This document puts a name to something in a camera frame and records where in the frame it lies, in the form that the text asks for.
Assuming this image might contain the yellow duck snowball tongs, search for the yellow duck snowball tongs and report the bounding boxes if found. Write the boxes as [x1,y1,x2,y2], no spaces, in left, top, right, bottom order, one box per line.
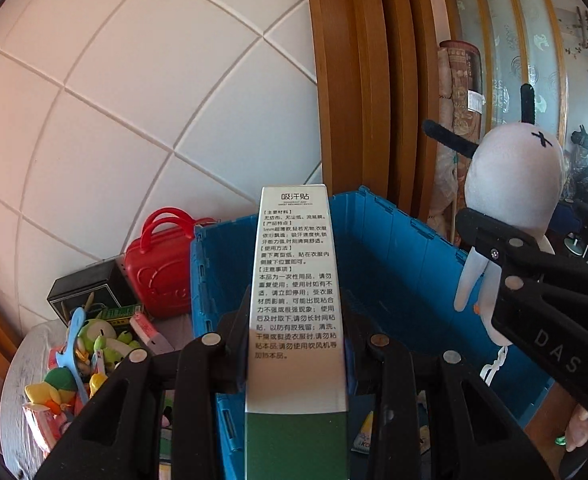
[88,349,107,396]

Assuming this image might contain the white rabbit plush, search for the white rabbit plush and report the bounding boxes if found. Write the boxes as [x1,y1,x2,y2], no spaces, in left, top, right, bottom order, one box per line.
[422,82,568,386]

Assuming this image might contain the green and white box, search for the green and white box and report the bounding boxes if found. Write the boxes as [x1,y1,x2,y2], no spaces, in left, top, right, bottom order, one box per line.
[244,184,349,479]

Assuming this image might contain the pink tissue pack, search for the pink tissue pack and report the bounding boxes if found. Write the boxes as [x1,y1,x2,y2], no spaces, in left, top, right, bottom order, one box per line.
[129,311,175,356]

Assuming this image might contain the person's right hand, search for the person's right hand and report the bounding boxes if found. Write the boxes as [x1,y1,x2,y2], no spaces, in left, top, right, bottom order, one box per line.
[565,404,588,452]

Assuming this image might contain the green yellow plush toy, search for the green yellow plush toy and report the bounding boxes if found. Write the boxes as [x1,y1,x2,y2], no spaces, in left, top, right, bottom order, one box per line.
[24,367,78,415]

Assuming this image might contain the striped white tablecloth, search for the striped white tablecloth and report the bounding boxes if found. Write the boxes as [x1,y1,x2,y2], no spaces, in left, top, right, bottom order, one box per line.
[0,320,66,479]

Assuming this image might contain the blue plastic tongs toy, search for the blue plastic tongs toy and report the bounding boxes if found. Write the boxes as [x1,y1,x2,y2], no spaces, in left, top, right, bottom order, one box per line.
[54,306,91,406]

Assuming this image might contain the blue plastic storage crate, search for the blue plastic storage crate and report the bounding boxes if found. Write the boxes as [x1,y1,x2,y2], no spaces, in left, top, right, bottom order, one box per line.
[191,188,552,479]

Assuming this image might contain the black and gold box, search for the black and gold box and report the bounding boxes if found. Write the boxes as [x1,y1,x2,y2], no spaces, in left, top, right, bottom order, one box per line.
[46,258,137,326]

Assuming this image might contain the red toy suitcase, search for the red toy suitcase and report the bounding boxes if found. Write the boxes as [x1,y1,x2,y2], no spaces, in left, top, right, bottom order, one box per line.
[124,207,216,318]

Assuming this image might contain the rolled patterned carpet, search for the rolled patterned carpet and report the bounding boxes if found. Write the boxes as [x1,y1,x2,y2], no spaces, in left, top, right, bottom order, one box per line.
[427,40,484,245]

